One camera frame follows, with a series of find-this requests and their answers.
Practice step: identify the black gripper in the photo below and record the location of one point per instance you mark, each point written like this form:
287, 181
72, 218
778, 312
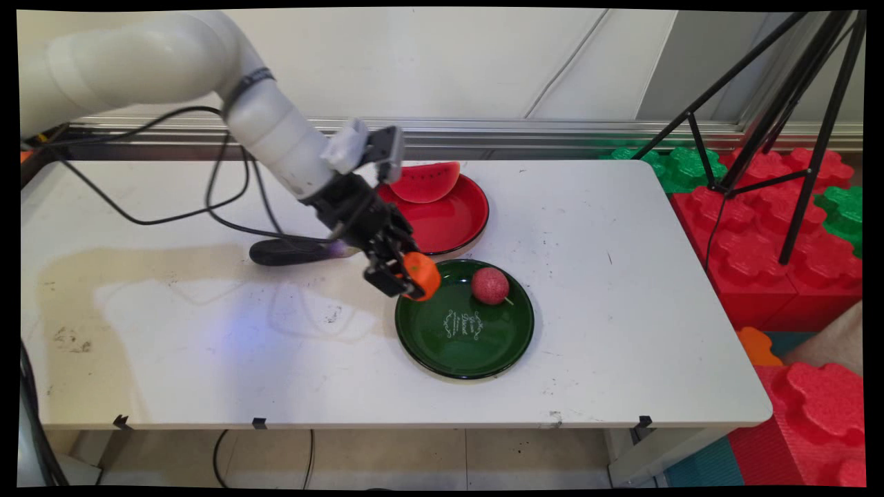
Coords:
356, 207

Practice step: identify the orange toy tangerine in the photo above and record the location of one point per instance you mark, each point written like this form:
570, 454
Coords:
423, 275

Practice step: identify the purple toy eggplant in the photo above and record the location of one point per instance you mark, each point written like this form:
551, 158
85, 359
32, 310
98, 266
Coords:
290, 252

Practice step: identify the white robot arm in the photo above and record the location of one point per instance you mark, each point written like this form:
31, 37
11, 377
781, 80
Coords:
159, 59

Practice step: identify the red plate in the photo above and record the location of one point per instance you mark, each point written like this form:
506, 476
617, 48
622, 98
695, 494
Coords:
452, 217

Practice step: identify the toy watermelon slice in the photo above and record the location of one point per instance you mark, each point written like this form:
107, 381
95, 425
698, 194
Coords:
428, 183

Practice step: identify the red toy apple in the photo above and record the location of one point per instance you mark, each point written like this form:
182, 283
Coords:
489, 285

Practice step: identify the dark green plate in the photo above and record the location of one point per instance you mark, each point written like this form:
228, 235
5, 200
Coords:
469, 342

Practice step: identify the green foam block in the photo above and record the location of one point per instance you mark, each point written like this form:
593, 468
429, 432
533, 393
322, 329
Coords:
680, 166
844, 210

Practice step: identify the white table leg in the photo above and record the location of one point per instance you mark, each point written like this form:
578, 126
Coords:
649, 459

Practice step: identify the large red foam block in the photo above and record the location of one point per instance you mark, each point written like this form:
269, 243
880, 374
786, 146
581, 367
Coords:
749, 255

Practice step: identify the teal floor mat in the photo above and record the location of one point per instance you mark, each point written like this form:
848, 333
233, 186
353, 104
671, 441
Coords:
704, 466

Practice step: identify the orange foam block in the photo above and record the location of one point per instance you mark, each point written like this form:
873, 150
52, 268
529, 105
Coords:
756, 348

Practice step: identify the black tripod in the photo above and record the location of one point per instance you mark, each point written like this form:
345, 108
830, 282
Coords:
804, 103

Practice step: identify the beige fabric object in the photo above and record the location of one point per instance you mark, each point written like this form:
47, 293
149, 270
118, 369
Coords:
836, 342

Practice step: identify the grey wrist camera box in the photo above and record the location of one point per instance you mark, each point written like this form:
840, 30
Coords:
376, 148

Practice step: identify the aluminium wall rail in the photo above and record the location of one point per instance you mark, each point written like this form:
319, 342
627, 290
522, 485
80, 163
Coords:
552, 132

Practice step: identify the black metal frame bar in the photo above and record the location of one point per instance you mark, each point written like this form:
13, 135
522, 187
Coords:
45, 159

